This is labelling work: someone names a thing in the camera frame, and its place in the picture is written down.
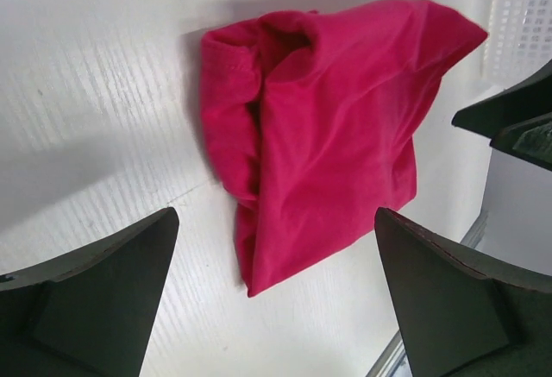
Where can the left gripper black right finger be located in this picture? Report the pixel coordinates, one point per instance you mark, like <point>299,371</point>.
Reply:
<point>522,301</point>

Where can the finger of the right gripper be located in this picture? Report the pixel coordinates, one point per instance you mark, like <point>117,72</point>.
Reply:
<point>517,121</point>

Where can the white plastic basket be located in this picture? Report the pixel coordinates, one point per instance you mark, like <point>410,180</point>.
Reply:
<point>519,41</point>

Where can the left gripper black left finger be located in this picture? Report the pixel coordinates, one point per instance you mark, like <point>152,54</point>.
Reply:
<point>91,311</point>

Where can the pink t shirt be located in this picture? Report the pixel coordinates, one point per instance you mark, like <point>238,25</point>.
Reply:
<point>308,121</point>

